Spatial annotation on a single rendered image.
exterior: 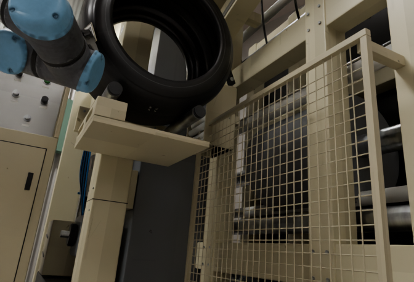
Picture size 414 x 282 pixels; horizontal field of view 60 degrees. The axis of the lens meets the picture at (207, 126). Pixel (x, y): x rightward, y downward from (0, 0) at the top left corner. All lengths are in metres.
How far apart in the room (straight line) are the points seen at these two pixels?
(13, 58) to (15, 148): 0.93
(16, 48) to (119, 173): 0.74
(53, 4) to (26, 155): 1.12
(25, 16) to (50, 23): 0.04
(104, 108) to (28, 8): 0.47
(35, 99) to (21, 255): 0.68
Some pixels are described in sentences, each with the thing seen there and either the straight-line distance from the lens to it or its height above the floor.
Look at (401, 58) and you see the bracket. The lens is 1.05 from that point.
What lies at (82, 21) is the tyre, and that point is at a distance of 1.22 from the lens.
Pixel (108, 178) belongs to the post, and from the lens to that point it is 1.39.
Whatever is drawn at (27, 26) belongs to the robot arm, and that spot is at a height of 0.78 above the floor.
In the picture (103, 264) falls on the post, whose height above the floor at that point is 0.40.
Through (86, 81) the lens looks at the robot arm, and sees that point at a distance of 0.75.
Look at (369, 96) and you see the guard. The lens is 0.87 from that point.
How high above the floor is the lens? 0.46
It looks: 20 degrees up
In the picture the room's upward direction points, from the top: 5 degrees clockwise
